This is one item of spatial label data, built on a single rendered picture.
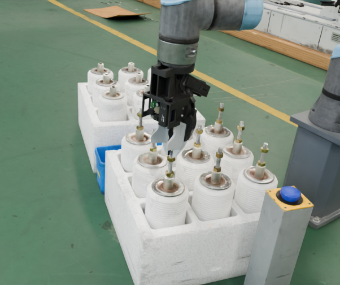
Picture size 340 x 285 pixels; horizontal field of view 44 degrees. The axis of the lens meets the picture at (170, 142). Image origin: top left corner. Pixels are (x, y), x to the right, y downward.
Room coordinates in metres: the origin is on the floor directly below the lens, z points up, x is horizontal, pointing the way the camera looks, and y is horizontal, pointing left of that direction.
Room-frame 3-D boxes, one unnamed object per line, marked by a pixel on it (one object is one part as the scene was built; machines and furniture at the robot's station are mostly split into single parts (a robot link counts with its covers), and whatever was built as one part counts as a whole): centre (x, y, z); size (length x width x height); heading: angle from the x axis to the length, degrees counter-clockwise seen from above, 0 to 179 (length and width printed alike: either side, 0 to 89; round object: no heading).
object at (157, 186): (0.79, -0.01, 0.25); 0.08 x 0.08 x 0.01
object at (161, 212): (0.79, -0.01, 0.16); 0.10 x 0.10 x 0.18
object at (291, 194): (0.70, -0.25, 0.32); 0.04 x 0.04 x 0.02
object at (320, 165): (1.14, -0.48, 0.15); 0.19 x 0.19 x 0.30; 39
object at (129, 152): (1.01, 0.08, 0.16); 0.10 x 0.10 x 0.18
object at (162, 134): (0.78, 0.02, 0.38); 0.06 x 0.03 x 0.09; 143
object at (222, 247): (0.94, -0.07, 0.09); 0.39 x 0.39 x 0.18; 22
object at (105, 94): (1.29, 0.20, 0.25); 0.08 x 0.08 x 0.01
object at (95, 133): (1.44, 0.13, 0.09); 0.39 x 0.39 x 0.18; 21
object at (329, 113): (1.14, -0.48, 0.35); 0.15 x 0.15 x 0.10
